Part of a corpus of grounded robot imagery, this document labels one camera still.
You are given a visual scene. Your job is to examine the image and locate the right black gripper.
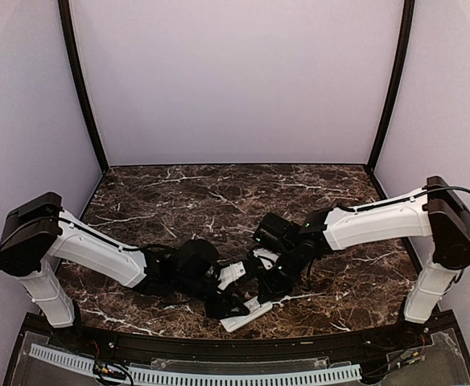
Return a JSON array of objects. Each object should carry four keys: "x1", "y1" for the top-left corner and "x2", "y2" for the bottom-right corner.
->
[{"x1": 254, "y1": 244, "x2": 306, "y2": 304}]

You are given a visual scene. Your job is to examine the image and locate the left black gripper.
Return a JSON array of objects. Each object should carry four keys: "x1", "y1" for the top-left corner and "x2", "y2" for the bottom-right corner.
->
[{"x1": 175, "y1": 273, "x2": 249, "y2": 321}]

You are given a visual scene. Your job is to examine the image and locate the white remote control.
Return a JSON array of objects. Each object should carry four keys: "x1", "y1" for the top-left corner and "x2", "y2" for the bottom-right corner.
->
[{"x1": 221, "y1": 297, "x2": 273, "y2": 333}]

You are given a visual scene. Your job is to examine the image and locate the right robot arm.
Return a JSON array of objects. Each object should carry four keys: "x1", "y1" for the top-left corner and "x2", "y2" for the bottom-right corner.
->
[{"x1": 253, "y1": 176, "x2": 470, "y2": 349}]

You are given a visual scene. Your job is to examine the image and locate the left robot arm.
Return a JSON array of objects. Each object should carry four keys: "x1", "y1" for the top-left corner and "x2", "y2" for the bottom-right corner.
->
[{"x1": 0, "y1": 192, "x2": 250, "y2": 351}]

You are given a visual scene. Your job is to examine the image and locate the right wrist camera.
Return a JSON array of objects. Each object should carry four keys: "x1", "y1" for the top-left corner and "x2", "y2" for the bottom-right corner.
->
[{"x1": 249, "y1": 248, "x2": 278, "y2": 270}]

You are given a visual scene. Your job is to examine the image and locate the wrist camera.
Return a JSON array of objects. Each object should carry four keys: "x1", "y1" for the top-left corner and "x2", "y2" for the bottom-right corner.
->
[
  {"x1": 217, "y1": 261, "x2": 246, "y2": 292},
  {"x1": 249, "y1": 248, "x2": 278, "y2": 270}
]

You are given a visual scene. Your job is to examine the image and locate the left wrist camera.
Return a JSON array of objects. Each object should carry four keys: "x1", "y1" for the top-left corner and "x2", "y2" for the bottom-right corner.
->
[{"x1": 217, "y1": 261, "x2": 246, "y2": 292}]

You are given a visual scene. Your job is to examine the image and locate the black front rail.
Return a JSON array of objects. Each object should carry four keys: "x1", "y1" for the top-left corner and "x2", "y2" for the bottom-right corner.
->
[{"x1": 61, "y1": 326, "x2": 405, "y2": 363}]

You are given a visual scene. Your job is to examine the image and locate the white slotted cable duct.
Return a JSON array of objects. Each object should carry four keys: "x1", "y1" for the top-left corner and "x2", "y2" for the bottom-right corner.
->
[{"x1": 28, "y1": 343, "x2": 361, "y2": 385}]

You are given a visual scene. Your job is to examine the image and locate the right black frame post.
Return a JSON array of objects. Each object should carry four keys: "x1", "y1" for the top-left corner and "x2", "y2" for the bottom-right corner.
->
[{"x1": 366, "y1": 0, "x2": 415, "y2": 174}]

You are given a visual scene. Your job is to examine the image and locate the black frame post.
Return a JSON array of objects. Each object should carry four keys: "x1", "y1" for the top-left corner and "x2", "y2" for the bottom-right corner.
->
[
  {"x1": 57, "y1": 0, "x2": 109, "y2": 174},
  {"x1": 366, "y1": 0, "x2": 415, "y2": 174}
]

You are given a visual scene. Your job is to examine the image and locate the left black frame post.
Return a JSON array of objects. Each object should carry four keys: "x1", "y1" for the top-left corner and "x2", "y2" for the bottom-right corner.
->
[{"x1": 57, "y1": 0, "x2": 109, "y2": 174}]

